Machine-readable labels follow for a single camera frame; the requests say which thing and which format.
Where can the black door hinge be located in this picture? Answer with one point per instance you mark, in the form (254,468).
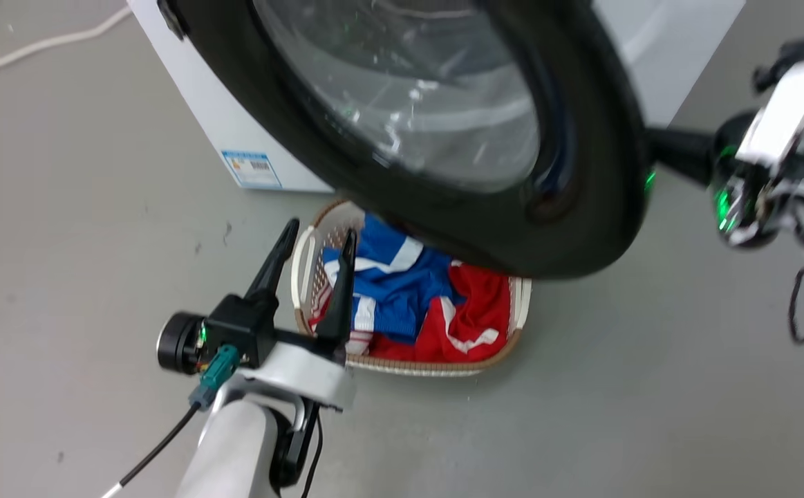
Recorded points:
(171,17)

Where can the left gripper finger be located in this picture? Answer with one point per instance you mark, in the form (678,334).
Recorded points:
(339,297)
(274,266)

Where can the blue energy label sticker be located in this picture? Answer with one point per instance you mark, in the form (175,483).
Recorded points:
(253,169)

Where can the blue white-striped garment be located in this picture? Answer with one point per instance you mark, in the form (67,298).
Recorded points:
(395,290)

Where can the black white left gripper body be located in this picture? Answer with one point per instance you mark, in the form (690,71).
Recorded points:
(239,328)

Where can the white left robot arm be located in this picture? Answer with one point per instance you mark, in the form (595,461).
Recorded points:
(232,449)

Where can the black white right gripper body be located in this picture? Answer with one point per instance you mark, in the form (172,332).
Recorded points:
(782,131)

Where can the white washing machine body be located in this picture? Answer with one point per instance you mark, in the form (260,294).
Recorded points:
(198,104)

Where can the woven beige laundry basket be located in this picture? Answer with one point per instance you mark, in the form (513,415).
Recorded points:
(308,270)

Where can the black round glass washer door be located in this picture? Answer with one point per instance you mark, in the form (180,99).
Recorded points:
(581,221)

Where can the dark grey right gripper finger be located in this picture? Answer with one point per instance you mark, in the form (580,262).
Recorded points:
(681,152)

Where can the red white-striped garment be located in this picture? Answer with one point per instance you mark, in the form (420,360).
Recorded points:
(478,304)

